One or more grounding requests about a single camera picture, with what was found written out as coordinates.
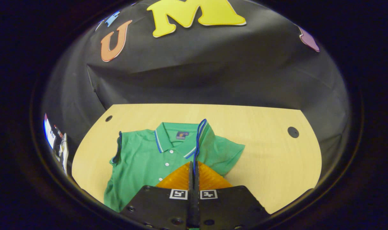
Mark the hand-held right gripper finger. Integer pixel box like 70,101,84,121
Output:
194,161,268,230
120,161,195,230

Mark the white and red sign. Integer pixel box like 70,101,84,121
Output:
43,113,57,149

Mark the green T-shirt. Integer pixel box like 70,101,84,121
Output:
104,119,245,213

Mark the black backdrop cloth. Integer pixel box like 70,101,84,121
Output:
41,0,351,179

